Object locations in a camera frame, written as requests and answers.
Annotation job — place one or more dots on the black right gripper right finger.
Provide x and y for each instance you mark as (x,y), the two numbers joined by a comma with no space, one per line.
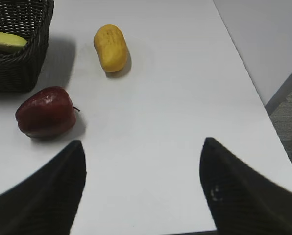
(241,200)

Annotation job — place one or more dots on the red apple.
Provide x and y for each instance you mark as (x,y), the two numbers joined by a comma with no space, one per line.
(48,113)

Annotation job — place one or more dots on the dark brown wicker basket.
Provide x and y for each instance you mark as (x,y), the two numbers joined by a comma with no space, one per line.
(29,19)

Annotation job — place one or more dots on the yellow banana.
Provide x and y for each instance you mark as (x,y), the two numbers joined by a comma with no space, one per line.
(11,43)

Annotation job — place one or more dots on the orange yellow mango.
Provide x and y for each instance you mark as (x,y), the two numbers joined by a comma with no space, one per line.
(111,48)

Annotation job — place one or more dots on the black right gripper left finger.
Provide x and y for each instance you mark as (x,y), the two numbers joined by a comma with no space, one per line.
(46,202)

